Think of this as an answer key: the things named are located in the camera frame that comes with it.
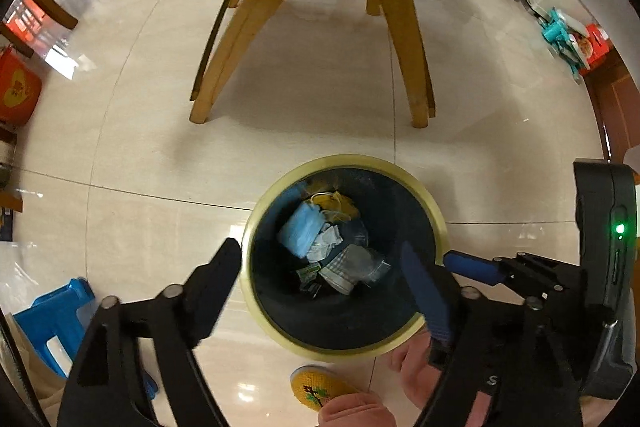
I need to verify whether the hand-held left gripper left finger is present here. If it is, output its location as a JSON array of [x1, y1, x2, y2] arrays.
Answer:
[[56, 237, 243, 427]]

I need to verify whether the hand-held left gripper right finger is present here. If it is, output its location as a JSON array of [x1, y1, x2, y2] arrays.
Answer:
[[399, 241, 585, 427]]

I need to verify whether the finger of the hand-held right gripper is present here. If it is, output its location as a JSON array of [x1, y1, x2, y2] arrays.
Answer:
[[442, 251, 587, 308]]

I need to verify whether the clear plastic cup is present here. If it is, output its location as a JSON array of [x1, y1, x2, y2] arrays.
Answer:
[[350, 247, 394, 284]]

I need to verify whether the grey checked paper cup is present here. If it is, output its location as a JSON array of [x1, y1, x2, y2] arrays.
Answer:
[[317, 244, 370, 296]]

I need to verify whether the dark blue yellow-rimmed trash bin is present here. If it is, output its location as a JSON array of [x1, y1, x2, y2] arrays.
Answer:
[[240, 153, 448, 363]]

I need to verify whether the blue face mask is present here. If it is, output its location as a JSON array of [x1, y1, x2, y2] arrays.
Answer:
[[277, 202, 327, 259]]

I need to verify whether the yellow snack packet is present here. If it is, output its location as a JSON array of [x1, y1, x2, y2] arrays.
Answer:
[[312, 191, 359, 224]]

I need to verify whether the green wrapper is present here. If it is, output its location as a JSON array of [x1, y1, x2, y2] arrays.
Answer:
[[297, 264, 322, 294]]

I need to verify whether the white crumpled wrapper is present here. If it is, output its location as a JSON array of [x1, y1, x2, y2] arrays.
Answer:
[[305, 224, 344, 264]]

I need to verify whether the wooden door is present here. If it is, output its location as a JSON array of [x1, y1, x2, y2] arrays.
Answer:
[[582, 52, 640, 164]]

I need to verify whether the yellow slipper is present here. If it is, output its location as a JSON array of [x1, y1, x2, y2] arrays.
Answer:
[[291, 366, 367, 414]]

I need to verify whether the person's pink trouser leg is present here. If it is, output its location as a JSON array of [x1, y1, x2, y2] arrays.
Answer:
[[317, 332, 501, 427]]

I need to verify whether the blue plastic step stool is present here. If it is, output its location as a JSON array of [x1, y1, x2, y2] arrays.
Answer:
[[12, 277, 99, 380]]

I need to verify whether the small red box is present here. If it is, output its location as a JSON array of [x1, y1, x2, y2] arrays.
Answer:
[[575, 24, 612, 72]]

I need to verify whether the beige cloth bag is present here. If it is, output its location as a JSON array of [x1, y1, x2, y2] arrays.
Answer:
[[10, 317, 67, 427]]

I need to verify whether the teal toy scooter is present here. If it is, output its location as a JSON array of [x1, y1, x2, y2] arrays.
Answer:
[[541, 7, 592, 78]]

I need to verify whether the metal pot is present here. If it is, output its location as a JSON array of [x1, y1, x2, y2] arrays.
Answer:
[[0, 129, 19, 188]]

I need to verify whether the red bucket with yellow heart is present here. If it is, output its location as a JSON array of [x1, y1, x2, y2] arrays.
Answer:
[[0, 47, 44, 128]]

